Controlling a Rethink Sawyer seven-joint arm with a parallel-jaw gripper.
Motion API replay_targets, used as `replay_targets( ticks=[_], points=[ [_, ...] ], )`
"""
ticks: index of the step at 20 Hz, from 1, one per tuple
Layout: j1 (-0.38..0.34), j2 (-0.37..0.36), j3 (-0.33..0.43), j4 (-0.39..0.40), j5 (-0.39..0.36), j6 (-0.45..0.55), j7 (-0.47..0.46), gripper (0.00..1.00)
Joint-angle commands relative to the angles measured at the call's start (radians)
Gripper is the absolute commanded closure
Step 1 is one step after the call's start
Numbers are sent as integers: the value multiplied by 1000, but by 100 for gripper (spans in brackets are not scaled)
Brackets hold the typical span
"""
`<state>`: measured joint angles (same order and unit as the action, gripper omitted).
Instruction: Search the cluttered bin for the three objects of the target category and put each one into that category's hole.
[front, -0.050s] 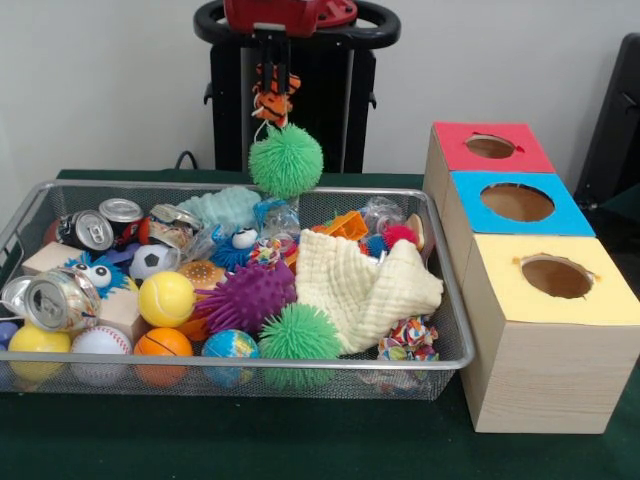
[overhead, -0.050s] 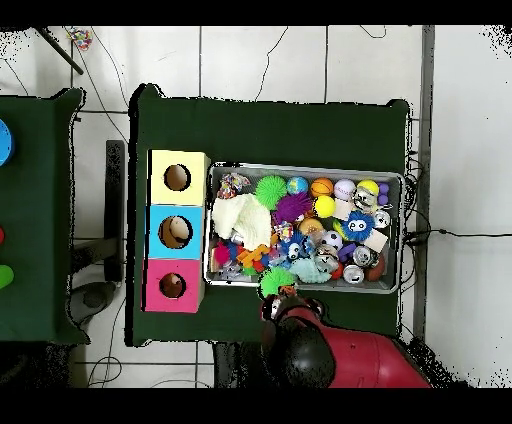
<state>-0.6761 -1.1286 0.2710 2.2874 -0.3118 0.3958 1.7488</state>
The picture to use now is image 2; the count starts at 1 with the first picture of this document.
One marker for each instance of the tiger striped plush toy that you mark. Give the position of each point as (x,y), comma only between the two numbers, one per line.
(286,290)

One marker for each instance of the green spiky ball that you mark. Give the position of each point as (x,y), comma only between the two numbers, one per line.
(276,280)
(270,192)

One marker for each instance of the cream muslin cloth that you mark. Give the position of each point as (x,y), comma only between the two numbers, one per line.
(240,220)

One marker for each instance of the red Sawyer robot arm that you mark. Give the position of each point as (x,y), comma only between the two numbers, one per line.
(344,356)

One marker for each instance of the shallow clear mesh bin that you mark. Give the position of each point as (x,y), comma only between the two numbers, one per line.
(392,284)

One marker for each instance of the wooden box with three holes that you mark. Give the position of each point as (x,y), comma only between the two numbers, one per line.
(178,212)

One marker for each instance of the purple spiky ball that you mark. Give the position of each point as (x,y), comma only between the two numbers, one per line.
(293,208)

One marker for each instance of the blue fuzzy monster toy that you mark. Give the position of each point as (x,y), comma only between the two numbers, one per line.
(358,226)

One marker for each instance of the yellow tennis ball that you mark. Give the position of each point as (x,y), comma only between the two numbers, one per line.
(324,206)

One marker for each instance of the blue globe ball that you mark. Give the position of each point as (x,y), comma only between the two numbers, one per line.
(297,185)

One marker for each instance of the orange basketball toy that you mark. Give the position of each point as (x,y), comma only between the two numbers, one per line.
(322,186)

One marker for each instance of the white baseball toy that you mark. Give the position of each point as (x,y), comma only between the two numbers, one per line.
(344,190)

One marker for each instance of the black power adapter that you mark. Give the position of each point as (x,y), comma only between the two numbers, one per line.
(416,237)

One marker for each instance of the side table with green cloth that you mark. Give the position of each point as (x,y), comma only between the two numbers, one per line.
(36,216)

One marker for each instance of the small green object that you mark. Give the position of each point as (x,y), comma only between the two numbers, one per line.
(4,276)

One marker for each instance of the blue bowl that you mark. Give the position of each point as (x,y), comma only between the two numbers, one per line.
(4,142)

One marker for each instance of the small colourful object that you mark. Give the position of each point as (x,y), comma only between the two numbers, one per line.
(78,38)

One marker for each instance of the black rod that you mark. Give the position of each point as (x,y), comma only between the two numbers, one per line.
(58,50)

